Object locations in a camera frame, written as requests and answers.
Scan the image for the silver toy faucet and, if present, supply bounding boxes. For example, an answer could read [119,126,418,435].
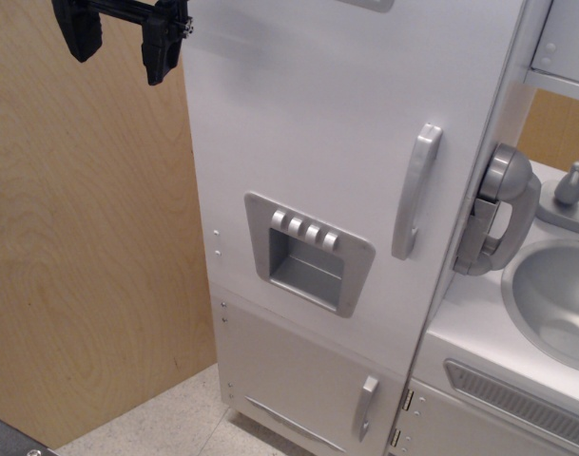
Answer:
[536,161,579,231]

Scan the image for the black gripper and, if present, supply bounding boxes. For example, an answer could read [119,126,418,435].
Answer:
[52,0,193,86]

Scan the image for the brass cabinet hinge upper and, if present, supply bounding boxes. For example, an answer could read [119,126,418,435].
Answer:
[401,389,414,411]

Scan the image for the white toy kitchen cabinet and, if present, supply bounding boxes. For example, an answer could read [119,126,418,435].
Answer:
[387,1,579,455]

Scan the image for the black equipment corner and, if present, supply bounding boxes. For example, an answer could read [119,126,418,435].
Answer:
[0,420,57,456]

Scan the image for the brass cabinet hinge lower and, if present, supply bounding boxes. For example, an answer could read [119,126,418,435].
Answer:
[390,428,401,448]

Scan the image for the silver toy telephone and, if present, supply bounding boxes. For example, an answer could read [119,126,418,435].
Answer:
[454,143,541,276]

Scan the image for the white freezer lower door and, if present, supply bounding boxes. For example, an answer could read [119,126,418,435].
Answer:
[211,285,403,455]

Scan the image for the grey oven vent panel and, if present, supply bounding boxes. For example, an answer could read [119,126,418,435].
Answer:
[443,359,579,448]

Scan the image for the brass cabinet hinge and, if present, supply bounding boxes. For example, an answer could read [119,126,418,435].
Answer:
[401,389,414,411]
[390,428,401,448]

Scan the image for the silver freezer door handle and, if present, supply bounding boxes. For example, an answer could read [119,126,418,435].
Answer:
[353,375,379,442]

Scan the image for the plywood board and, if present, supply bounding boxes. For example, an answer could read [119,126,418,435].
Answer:
[0,1,215,447]

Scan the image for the white fridge door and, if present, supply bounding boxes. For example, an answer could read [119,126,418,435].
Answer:
[183,1,525,375]

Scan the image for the silver fridge door handle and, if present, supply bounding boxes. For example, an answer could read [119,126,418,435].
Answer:
[392,123,443,260]

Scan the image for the silver ice dispenser panel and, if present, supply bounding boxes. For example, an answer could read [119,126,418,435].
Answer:
[244,192,376,318]

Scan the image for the silver sink basin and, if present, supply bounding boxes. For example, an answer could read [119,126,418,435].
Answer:
[501,239,579,371]

